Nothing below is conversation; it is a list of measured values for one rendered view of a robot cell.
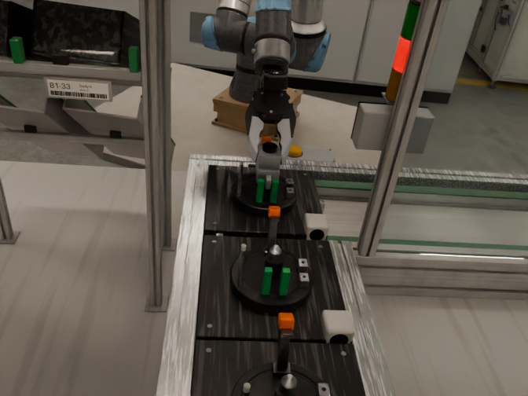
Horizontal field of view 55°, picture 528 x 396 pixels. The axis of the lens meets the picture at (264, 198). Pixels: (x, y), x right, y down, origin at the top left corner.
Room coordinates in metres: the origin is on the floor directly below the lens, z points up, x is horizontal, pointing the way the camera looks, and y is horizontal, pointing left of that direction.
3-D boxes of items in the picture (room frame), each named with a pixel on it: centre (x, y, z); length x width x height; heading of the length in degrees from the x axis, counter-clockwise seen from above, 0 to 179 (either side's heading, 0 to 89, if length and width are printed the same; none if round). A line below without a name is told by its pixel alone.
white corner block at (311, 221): (0.80, -0.11, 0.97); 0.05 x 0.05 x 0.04; 7
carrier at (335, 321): (0.63, -0.03, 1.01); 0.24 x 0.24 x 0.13; 7
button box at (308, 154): (1.11, -0.06, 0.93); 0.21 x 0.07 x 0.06; 97
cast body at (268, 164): (0.88, 0.00, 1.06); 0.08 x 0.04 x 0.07; 7
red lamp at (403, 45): (0.79, -0.20, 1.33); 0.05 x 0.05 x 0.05
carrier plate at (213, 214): (0.89, 0.00, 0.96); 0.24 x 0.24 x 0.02; 7
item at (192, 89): (1.43, 0.09, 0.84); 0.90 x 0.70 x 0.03; 73
